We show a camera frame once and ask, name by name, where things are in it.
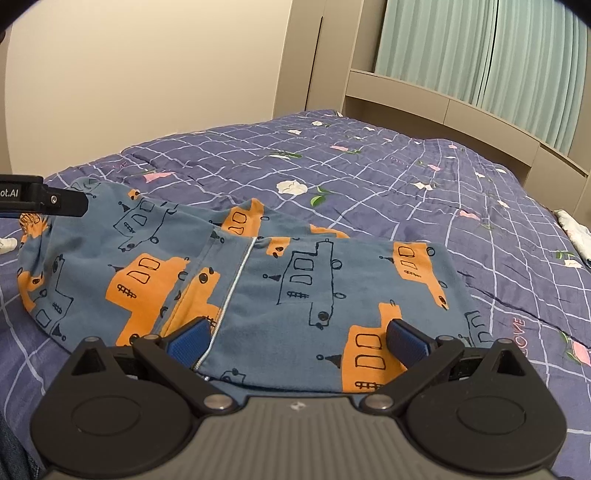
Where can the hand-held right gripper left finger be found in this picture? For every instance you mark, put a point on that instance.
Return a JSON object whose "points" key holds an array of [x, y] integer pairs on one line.
{"points": [[191, 340]]}

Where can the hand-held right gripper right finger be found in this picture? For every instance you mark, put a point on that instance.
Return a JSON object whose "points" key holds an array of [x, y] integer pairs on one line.
{"points": [[406, 341]]}

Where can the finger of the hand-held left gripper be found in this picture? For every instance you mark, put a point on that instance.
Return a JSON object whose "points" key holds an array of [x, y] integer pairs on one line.
{"points": [[67, 203]]}

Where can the blue pants with orange cars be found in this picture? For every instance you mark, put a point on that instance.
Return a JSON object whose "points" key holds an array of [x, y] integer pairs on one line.
{"points": [[295, 277]]}

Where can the purple checked floral blanket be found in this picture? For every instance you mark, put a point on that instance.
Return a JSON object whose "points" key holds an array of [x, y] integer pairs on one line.
{"points": [[369, 166]]}

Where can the light blue white cloth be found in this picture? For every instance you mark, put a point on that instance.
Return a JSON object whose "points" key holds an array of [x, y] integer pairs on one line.
{"points": [[576, 235]]}

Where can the beige headboard cabinet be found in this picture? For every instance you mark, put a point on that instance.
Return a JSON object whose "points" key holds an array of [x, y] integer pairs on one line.
{"points": [[461, 120]]}

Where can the beige wardrobe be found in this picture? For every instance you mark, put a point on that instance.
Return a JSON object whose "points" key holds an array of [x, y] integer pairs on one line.
{"points": [[304, 55]]}

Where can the light green curtain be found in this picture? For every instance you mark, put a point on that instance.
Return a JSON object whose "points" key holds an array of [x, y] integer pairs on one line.
{"points": [[434, 50], [540, 78]]}

